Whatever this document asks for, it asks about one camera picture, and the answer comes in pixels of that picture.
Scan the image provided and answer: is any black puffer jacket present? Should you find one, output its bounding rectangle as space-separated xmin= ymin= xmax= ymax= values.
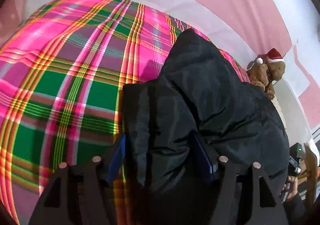
xmin=122 ymin=29 xmax=289 ymax=224

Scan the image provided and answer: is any person right hand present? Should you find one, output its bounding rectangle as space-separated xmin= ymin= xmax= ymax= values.
xmin=280 ymin=176 xmax=298 ymax=202

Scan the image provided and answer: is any brown teddy bear santa hat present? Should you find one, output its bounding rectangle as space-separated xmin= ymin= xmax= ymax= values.
xmin=247 ymin=48 xmax=285 ymax=100

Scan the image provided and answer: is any pink plaid bed blanket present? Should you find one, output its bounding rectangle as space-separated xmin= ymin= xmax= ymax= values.
xmin=0 ymin=0 xmax=251 ymax=225

